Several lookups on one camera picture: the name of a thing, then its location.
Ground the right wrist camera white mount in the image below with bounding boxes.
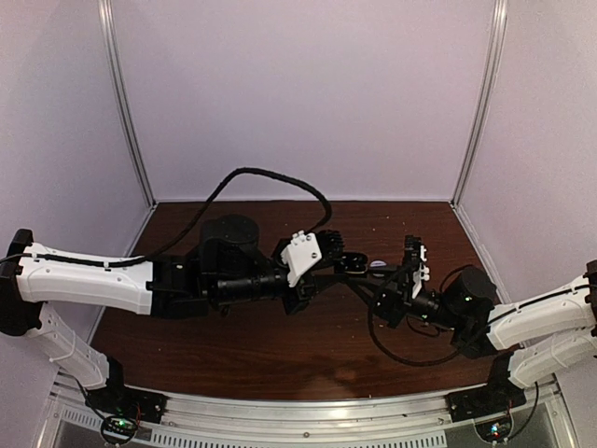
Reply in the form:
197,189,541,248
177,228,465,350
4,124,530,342
403,235,430,301

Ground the circuit board with leds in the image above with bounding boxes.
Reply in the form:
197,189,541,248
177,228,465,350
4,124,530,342
100,415,138,444
475,416,513,444

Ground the aluminium front rail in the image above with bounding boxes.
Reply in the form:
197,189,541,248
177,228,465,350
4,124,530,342
33,371,580,447

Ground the right circuit board with leds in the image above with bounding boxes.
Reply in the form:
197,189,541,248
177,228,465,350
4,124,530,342
475,416,513,444

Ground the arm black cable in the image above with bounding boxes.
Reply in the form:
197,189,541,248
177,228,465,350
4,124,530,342
368,279,461,368
0,166,333,270

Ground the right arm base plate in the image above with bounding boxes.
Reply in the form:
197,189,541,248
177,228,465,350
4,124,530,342
446,387,526,423

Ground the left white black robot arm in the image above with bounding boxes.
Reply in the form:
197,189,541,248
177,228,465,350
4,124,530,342
1,215,347,423

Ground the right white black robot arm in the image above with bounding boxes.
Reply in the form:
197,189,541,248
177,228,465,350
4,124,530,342
345,262,596,421

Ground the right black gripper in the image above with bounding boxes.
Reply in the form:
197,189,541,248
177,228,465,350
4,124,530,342
347,264,463,332

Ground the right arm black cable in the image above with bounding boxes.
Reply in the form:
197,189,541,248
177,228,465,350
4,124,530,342
368,279,461,368

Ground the black earbud charging case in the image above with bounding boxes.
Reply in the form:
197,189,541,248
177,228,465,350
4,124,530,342
334,252,368,275

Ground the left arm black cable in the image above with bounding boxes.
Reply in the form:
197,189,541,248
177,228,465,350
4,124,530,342
0,166,333,270

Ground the left circuit board with leds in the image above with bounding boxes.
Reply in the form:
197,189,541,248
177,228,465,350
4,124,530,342
100,415,138,444

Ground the right aluminium frame post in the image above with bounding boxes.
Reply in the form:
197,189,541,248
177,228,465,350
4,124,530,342
451,0,508,209

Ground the aluminium frame post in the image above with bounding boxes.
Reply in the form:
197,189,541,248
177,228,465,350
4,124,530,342
97,0,156,208
451,0,508,209

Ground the left aluminium frame post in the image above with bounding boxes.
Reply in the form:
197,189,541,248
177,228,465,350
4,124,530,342
97,0,156,208

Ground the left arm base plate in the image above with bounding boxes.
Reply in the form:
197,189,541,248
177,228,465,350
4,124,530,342
86,388,168,424

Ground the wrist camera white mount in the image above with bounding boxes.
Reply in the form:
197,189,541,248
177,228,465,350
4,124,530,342
279,231,344,288
403,235,430,301

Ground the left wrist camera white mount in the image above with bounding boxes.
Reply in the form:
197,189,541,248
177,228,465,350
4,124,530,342
279,231,344,288

